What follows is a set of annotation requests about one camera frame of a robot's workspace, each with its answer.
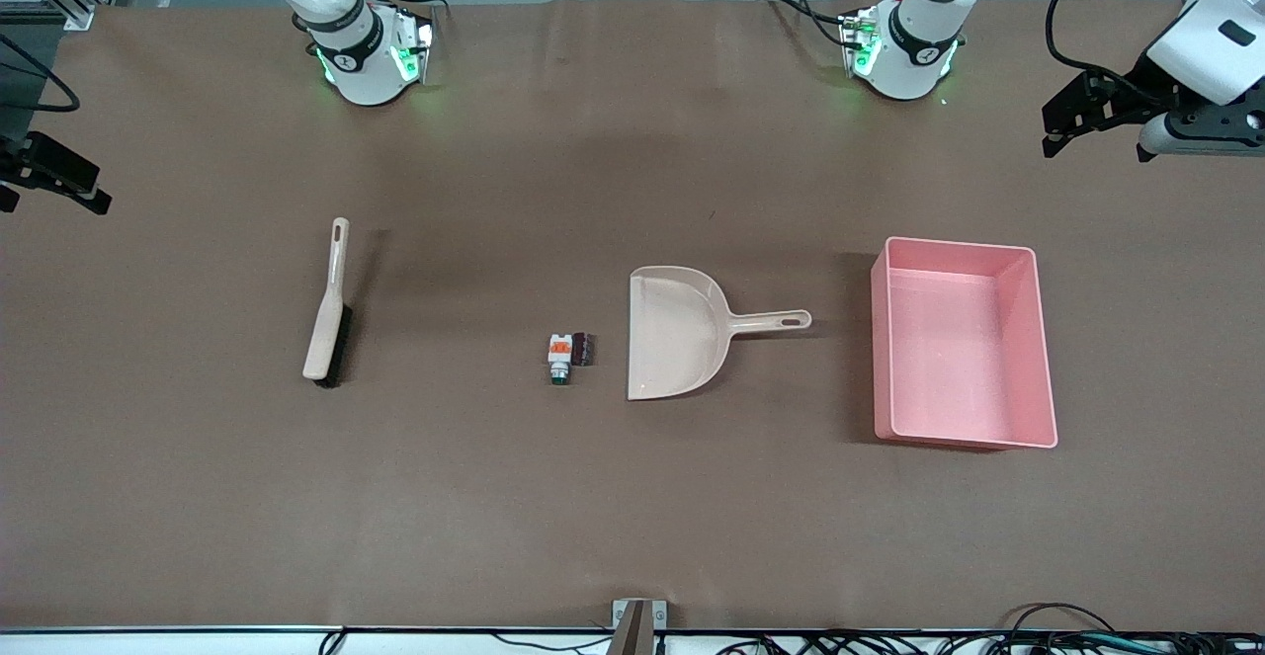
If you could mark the small metal edge bracket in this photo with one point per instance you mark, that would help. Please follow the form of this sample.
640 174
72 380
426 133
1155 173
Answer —
660 615

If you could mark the pink plastic bin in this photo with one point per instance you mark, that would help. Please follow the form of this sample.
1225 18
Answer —
964 359

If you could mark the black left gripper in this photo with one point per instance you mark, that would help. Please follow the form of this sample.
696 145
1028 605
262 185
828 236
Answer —
1130 94

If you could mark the dark cylindrical capacitor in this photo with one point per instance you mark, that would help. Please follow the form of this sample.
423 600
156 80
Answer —
583 349

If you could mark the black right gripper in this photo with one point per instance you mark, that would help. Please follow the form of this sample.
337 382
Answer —
22 156

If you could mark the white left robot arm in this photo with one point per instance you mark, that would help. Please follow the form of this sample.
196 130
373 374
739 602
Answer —
924 33

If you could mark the beige plastic dustpan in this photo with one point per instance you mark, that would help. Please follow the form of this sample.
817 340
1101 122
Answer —
677 339

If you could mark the beige brush black bristles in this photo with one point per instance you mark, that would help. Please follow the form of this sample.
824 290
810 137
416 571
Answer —
326 329

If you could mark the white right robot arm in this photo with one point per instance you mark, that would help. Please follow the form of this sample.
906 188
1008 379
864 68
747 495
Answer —
361 62

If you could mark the brown table cover mat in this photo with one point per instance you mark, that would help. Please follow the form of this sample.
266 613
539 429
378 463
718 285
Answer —
632 497

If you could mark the silver base connector bracket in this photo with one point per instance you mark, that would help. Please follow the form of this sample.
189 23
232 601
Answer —
415 47
860 42

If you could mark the white orange electronic component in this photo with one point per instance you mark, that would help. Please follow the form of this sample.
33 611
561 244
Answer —
560 347

